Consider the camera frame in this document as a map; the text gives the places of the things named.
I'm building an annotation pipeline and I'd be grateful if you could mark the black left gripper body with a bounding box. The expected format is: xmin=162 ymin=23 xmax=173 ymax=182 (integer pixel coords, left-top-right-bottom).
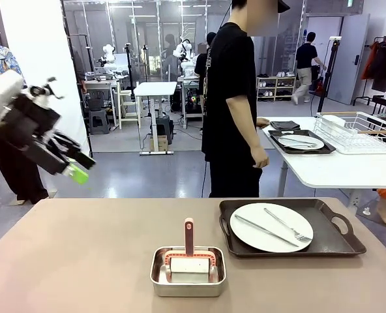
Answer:
xmin=0 ymin=93 xmax=67 ymax=175

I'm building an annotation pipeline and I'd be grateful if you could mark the pink lint roller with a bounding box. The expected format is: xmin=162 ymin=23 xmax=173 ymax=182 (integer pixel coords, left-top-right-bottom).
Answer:
xmin=162 ymin=217 xmax=215 ymax=284

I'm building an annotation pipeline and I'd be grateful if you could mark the white dinner plate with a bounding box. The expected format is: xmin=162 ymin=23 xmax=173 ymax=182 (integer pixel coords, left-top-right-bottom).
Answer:
xmin=230 ymin=202 xmax=314 ymax=254
xmin=277 ymin=134 xmax=325 ymax=151

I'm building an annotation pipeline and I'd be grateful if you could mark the silver table knife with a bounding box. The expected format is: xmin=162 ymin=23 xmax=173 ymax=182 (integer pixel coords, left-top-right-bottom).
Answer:
xmin=234 ymin=214 xmax=300 ymax=248
xmin=281 ymin=136 xmax=317 ymax=145

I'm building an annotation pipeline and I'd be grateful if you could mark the dark grey cloth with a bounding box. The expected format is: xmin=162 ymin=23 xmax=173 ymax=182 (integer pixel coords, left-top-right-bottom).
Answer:
xmin=269 ymin=120 xmax=301 ymax=131

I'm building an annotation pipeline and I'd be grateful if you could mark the dark serving tray with handles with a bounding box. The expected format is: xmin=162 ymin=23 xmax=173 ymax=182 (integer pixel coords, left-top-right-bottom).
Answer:
xmin=218 ymin=198 xmax=367 ymax=259

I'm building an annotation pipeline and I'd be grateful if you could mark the person's right forearm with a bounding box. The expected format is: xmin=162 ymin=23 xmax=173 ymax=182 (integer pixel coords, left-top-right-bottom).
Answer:
xmin=238 ymin=123 xmax=267 ymax=153

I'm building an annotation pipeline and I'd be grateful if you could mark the person's right hand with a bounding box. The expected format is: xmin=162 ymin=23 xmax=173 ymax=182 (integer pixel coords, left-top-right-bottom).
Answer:
xmin=252 ymin=146 xmax=271 ymax=170

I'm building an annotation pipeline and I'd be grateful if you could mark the grey plastic stool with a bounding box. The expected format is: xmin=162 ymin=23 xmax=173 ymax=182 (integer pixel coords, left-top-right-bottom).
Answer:
xmin=87 ymin=109 xmax=111 ymax=135

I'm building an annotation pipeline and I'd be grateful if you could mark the figure in floral shirt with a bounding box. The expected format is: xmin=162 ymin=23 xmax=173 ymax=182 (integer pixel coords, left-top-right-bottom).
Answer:
xmin=0 ymin=14 xmax=50 ymax=205

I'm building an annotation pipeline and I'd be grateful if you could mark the white step stool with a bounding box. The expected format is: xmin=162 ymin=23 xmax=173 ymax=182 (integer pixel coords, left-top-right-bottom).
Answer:
xmin=115 ymin=80 xmax=142 ymax=130

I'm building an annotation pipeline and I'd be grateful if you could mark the small cardboard box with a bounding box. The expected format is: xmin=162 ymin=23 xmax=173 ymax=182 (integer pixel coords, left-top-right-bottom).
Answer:
xmin=149 ymin=134 xmax=169 ymax=153

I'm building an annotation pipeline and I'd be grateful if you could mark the white backdrop sheet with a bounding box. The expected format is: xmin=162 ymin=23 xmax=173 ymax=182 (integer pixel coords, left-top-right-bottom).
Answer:
xmin=0 ymin=0 xmax=91 ymax=157

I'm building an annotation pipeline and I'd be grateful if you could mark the dark grey stool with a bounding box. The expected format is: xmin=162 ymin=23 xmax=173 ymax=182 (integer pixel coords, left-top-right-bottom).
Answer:
xmin=154 ymin=114 xmax=175 ymax=145

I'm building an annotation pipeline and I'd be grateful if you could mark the white standing desk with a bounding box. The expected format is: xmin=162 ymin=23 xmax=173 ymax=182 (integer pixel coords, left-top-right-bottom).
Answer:
xmin=133 ymin=81 xmax=178 ymax=156

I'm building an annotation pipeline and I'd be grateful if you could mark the equipment cart with lit computer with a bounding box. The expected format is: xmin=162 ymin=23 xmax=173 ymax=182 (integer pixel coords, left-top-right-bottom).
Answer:
xmin=178 ymin=76 xmax=203 ymax=130

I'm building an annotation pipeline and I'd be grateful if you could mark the person behind glass partition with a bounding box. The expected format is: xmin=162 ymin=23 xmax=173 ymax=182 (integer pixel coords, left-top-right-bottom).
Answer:
xmin=162 ymin=33 xmax=179 ymax=81

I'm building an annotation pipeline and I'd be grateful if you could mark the person in black khaki trousers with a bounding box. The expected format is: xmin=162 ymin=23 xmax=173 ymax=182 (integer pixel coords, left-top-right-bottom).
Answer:
xmin=194 ymin=31 xmax=217 ymax=117

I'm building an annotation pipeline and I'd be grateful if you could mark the person in black t-shirt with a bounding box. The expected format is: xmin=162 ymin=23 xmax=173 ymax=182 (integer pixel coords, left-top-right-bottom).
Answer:
xmin=201 ymin=0 xmax=291 ymax=199

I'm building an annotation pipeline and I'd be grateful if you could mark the rectangular metal tray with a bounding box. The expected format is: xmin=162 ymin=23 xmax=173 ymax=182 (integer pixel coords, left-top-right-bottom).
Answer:
xmin=149 ymin=246 xmax=227 ymax=297

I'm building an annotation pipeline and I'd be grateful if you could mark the wooden shoe rack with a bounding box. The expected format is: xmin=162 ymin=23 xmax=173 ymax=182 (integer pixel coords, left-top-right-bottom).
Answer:
xmin=256 ymin=75 xmax=297 ymax=102

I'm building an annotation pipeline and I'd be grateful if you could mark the dark flat serving tray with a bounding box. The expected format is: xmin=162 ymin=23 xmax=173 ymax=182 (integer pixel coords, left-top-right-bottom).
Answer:
xmin=268 ymin=129 xmax=336 ymax=155

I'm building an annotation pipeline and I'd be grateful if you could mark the person in beige trousers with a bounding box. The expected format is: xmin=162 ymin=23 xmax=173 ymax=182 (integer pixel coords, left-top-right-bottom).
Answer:
xmin=291 ymin=31 xmax=328 ymax=106

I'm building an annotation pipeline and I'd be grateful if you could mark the white side table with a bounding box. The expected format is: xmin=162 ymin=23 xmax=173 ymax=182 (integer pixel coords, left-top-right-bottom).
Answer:
xmin=257 ymin=115 xmax=386 ymax=209

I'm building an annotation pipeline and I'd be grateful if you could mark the black stand with white top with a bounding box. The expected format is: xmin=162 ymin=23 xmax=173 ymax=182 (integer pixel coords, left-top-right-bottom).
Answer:
xmin=316 ymin=36 xmax=342 ymax=113

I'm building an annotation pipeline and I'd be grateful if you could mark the grey door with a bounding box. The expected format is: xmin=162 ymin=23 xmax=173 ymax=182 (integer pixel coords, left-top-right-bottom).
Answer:
xmin=327 ymin=13 xmax=370 ymax=106

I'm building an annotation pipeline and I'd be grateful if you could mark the black clothes rack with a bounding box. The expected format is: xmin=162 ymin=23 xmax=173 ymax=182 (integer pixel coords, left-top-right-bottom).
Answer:
xmin=352 ymin=35 xmax=386 ymax=107

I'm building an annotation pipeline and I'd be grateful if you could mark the orange hanging garment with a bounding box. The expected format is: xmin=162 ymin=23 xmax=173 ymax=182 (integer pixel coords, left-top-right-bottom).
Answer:
xmin=361 ymin=40 xmax=381 ymax=81

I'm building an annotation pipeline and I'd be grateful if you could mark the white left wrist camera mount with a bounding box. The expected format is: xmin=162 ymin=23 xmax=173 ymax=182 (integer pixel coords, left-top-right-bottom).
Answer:
xmin=25 ymin=77 xmax=65 ymax=105

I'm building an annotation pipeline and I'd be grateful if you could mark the white wire dish rack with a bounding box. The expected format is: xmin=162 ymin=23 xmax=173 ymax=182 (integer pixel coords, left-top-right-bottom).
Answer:
xmin=313 ymin=111 xmax=386 ymax=155

